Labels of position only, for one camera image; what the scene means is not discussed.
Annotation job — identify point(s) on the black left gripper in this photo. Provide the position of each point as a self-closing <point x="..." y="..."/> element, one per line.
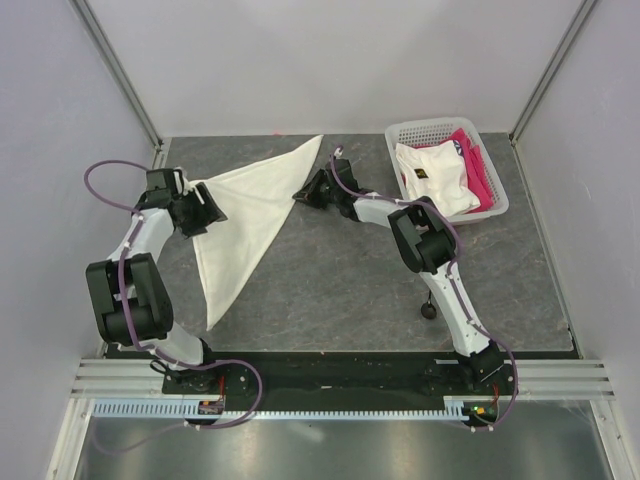
<point x="208" y="213"/>

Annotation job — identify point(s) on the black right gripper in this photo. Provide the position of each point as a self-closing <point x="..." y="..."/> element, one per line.
<point x="308" y="194"/>

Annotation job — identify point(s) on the cream cloth napkin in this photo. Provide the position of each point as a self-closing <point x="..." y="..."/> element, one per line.
<point x="257" y="200"/>

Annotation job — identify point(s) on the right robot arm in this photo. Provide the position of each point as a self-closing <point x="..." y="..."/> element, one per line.
<point x="428" y="246"/>

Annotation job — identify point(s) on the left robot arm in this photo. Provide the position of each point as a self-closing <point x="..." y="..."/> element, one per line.
<point x="131" y="304"/>

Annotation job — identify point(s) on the white plastic basket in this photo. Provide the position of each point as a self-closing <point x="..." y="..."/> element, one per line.
<point x="480" y="168"/>

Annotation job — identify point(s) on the white folded cloth in basket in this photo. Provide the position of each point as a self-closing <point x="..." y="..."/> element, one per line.
<point x="438" y="172"/>

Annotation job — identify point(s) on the pink cloth in basket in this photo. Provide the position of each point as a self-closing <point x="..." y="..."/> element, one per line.
<point x="452" y="174"/>

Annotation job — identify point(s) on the black spoon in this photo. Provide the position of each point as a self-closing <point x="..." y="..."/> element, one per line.
<point x="428" y="309"/>

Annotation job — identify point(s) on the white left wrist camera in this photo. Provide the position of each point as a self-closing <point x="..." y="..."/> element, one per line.
<point x="185" y="187"/>

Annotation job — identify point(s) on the left aluminium frame post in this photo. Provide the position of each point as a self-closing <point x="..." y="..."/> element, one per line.
<point x="111" y="60"/>

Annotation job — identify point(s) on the aluminium frame post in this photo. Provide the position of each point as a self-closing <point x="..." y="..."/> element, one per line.
<point x="111" y="60"/>
<point x="561" y="53"/>

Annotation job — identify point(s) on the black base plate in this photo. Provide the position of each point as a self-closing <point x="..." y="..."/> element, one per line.
<point x="357" y="380"/>

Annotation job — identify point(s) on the light blue cable duct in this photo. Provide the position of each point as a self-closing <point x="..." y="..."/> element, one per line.
<point x="182" y="409"/>

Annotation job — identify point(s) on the right aluminium frame post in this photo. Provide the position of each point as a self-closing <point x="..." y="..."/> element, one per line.
<point x="561" y="53"/>

